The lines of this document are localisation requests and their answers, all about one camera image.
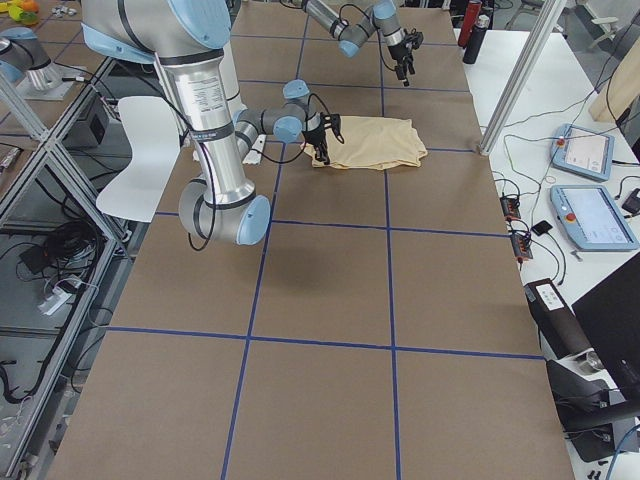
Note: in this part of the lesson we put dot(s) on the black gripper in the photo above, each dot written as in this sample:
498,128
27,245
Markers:
315,136
399,53

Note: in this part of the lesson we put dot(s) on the beige long-sleeve printed shirt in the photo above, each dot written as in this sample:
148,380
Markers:
375,143

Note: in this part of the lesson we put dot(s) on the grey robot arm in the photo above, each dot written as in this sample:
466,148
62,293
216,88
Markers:
351,26
187,39

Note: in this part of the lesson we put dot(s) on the black steel-capped water bottle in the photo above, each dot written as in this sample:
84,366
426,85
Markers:
476,39

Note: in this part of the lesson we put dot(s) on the red water bottle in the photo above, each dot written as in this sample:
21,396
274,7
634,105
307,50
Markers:
472,11

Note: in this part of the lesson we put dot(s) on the white plastic chair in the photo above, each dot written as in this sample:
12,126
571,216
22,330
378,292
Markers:
153,135

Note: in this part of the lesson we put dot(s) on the light blue teach pendant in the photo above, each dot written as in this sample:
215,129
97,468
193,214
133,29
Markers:
591,219
582,152

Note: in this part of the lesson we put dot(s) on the black monitor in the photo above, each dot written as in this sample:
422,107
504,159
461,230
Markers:
608,314

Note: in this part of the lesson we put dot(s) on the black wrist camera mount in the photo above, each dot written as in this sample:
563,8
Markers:
413,39
332,122

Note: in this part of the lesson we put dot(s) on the aluminium frame post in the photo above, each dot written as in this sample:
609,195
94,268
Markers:
524,65

